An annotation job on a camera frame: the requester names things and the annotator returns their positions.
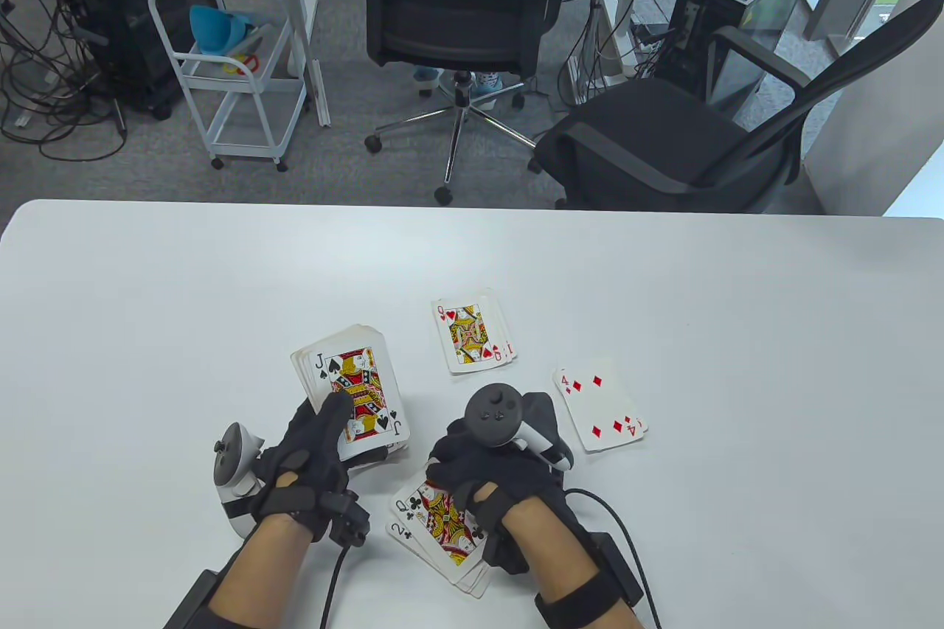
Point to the queen of clubs playing card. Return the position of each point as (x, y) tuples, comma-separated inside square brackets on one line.
[(439, 529)]

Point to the person's left forearm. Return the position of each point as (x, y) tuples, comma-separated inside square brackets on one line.
[(258, 577)]

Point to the white power strip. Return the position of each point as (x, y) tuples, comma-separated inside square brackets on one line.
[(643, 46)]

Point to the queen of hearts playing card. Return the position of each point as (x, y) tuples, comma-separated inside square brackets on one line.
[(464, 330)]

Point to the deck of playing cards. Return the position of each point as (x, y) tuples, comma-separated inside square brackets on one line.
[(354, 371)]

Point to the blue plastic funnel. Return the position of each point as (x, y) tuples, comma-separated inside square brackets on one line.
[(210, 32)]

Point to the grey white VR controller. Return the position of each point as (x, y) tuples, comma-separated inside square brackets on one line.
[(232, 504), (490, 415)]

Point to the black mesh office chair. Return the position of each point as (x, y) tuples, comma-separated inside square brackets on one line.
[(442, 24), (641, 135)]

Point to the person's right forearm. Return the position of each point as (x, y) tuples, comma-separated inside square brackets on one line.
[(560, 555)]

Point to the four of diamonds playing card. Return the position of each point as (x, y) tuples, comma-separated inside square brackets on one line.
[(605, 400)]

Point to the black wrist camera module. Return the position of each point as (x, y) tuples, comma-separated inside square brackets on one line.
[(509, 555), (343, 518)]

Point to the person's left hand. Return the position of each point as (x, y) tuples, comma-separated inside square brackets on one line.
[(310, 470)]

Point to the two of clubs playing card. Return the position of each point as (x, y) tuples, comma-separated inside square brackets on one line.
[(402, 534)]

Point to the person's right hand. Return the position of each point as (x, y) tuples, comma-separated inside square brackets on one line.
[(516, 474)]

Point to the black glass computer tower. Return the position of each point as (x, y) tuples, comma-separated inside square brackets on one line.
[(723, 2)]

